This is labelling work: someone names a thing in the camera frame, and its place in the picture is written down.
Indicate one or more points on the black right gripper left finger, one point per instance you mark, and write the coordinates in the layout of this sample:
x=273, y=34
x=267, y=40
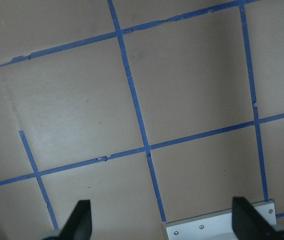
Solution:
x=79, y=224

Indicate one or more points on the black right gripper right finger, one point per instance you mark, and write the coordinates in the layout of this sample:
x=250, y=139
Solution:
x=248, y=224

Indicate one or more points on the brown paper table cover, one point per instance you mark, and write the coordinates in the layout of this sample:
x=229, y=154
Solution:
x=155, y=110

